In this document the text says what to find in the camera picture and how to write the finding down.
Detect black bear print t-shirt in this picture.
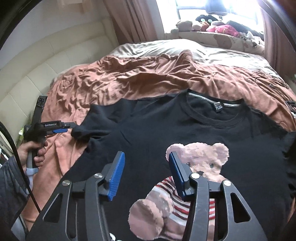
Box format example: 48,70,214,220
64,89,295,240

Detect person left hand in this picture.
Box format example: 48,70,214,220
17,141,49,170

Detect brown bed blanket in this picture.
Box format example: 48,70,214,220
23,50,295,225

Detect cream padded headboard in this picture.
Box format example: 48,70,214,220
1,18,119,141

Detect person legs in patterned trousers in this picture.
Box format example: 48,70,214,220
1,156,28,240

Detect beige pillow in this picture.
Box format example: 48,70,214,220
110,39,270,69

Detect small items on bed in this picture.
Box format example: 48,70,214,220
285,100,296,118

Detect bear pattern window cushion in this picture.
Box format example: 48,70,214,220
171,32,265,56

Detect left pink curtain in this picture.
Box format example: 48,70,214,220
104,1,164,44

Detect pink curtain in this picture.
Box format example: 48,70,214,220
258,1,295,79
104,1,164,44

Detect plush toys on sill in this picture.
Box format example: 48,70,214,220
171,15,264,40

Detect right pink curtain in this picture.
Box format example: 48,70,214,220
258,1,295,79

